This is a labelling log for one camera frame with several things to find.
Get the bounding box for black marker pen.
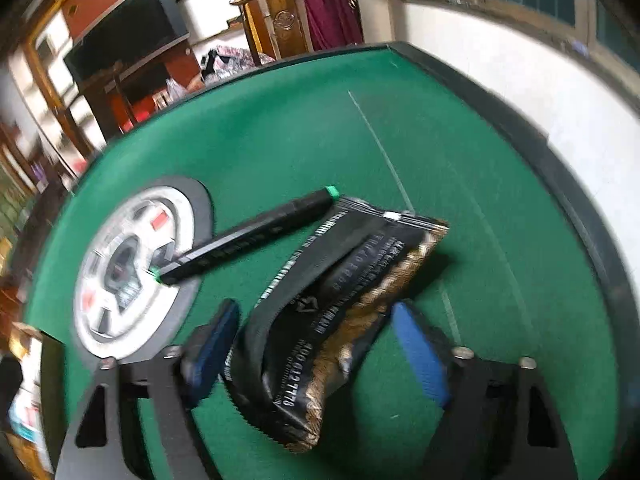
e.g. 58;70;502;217
150;186;341;286

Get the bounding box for dark wooden stand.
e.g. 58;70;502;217
80;60;136;136

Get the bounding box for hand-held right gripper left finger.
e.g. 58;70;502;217
54;298;242;480

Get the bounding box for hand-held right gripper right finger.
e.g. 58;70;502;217
389;300;581;480

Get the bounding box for black television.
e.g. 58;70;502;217
62;0;191;83

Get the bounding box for maroon cloth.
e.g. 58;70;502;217
298;0;365;51

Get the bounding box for patterned cloth pile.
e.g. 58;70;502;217
200;46;276;86

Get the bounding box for round silver table panel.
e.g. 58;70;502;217
72;176;215;363

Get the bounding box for wooden chair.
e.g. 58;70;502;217
229;0;313;66

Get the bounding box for black patterned snack packet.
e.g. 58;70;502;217
220;195;451;453

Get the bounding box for cardboard box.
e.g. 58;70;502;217
0;322;55;478

